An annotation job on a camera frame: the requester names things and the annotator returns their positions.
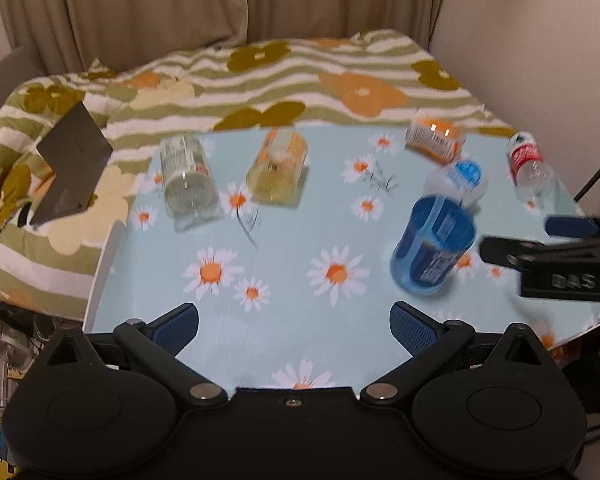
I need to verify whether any daisy print tablecloth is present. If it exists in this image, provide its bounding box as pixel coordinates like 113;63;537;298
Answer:
82;122;600;392

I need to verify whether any yellow drink plastic bottle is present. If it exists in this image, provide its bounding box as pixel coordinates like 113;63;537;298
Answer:
245;127;310;206

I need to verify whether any clear plastic bottle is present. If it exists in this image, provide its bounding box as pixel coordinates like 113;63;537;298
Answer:
159;134;221;227

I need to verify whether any green striped floral blanket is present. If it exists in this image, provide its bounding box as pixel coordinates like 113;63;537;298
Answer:
0;29;520;313

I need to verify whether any blue label plastic bottle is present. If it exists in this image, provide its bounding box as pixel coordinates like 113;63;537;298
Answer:
422;159;490;213

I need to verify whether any red label plastic bottle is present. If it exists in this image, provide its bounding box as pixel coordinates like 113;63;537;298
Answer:
506;131;556;202

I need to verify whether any grey laptop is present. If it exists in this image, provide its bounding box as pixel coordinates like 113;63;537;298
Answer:
30;101;114;226

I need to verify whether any black cable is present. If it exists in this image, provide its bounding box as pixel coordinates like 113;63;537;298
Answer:
574;141;600;202

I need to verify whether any orange label plastic bottle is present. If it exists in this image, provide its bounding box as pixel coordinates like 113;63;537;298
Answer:
405;115;467;163

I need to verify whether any beige curtain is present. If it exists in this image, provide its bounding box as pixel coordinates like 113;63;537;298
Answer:
0;0;443;77

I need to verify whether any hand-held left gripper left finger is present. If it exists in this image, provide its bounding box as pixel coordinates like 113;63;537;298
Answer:
45;304;228;406

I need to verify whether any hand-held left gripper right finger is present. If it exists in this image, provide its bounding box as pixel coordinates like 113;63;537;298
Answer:
359;302;548;406

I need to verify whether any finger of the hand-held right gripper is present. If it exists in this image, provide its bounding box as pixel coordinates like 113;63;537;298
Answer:
544;214;600;242
479;236;548;267

